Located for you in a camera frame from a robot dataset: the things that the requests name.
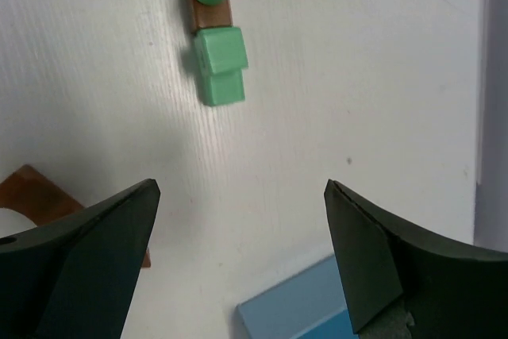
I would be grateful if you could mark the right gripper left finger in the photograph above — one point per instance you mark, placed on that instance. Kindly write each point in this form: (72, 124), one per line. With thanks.
(75, 277)

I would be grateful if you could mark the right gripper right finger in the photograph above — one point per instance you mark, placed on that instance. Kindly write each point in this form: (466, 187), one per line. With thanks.
(403, 281)

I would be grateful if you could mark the blue plastic box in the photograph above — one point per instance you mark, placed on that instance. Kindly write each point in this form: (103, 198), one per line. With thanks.
(310, 304)

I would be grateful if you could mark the green long block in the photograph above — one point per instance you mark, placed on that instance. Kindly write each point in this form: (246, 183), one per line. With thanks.
(220, 50)

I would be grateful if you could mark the brown cube block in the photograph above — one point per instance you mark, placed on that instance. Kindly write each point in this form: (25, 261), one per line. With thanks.
(200, 16)

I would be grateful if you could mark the brown arch block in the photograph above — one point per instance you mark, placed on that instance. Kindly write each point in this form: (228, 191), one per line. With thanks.
(29, 193)

